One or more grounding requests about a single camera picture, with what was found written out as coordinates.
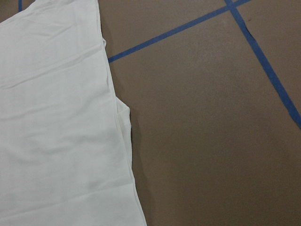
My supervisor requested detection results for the white long-sleeve printed shirt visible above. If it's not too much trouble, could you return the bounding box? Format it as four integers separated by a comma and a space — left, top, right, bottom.
0, 0, 146, 226

